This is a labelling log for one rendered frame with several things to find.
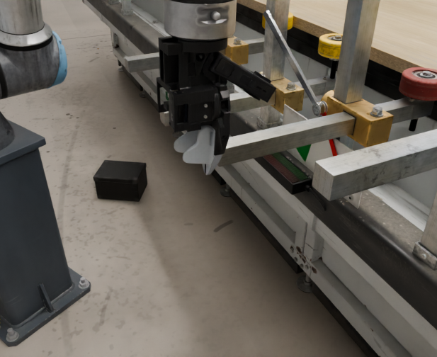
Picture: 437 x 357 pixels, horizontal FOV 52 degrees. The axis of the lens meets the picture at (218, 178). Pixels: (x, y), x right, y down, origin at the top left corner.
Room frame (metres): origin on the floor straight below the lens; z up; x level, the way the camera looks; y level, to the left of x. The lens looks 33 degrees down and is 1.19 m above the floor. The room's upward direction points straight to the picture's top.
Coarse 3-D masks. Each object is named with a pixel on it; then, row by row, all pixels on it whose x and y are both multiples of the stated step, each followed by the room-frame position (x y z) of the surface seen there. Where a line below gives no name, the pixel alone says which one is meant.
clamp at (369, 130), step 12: (324, 96) 0.78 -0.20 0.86; (336, 108) 0.73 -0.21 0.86; (348, 108) 0.71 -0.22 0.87; (360, 108) 0.70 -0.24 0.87; (372, 108) 0.70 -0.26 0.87; (360, 120) 0.68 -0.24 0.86; (372, 120) 0.66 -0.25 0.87; (384, 120) 0.67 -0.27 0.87; (360, 132) 0.67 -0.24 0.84; (372, 132) 0.66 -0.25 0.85; (384, 132) 0.67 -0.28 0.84; (372, 144) 0.66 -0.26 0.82
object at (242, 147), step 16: (400, 112) 0.73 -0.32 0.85; (416, 112) 0.75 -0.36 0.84; (272, 128) 0.65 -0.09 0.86; (288, 128) 0.65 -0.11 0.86; (304, 128) 0.65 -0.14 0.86; (320, 128) 0.66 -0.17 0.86; (336, 128) 0.67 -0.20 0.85; (352, 128) 0.69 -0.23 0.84; (240, 144) 0.60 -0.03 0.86; (256, 144) 0.61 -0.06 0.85; (272, 144) 0.62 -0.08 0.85; (288, 144) 0.63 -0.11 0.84; (304, 144) 0.64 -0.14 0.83; (224, 160) 0.58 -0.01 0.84; (240, 160) 0.59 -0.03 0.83
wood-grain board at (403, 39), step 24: (240, 0) 1.50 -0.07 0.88; (264, 0) 1.42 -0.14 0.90; (312, 0) 1.42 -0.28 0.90; (336, 0) 1.42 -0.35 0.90; (384, 0) 1.42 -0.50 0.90; (408, 0) 1.42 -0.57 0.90; (432, 0) 1.42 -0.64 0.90; (312, 24) 1.15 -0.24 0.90; (336, 24) 1.14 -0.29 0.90; (384, 24) 1.14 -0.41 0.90; (408, 24) 1.14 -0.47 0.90; (432, 24) 1.14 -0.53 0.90; (384, 48) 0.94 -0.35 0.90; (408, 48) 0.94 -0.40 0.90; (432, 48) 0.94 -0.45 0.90
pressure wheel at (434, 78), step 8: (408, 72) 0.78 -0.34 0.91; (416, 72) 0.79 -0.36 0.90; (424, 72) 0.77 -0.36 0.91; (432, 72) 0.79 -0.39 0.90; (408, 80) 0.75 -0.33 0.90; (416, 80) 0.74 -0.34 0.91; (424, 80) 0.74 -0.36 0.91; (432, 80) 0.74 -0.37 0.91; (400, 88) 0.77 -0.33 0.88; (408, 88) 0.75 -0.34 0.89; (416, 88) 0.74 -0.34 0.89; (424, 88) 0.73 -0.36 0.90; (432, 88) 0.73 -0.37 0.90; (408, 96) 0.75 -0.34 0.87; (416, 96) 0.74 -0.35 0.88; (424, 96) 0.73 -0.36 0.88; (432, 96) 0.73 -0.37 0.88; (416, 120) 0.76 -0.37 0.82
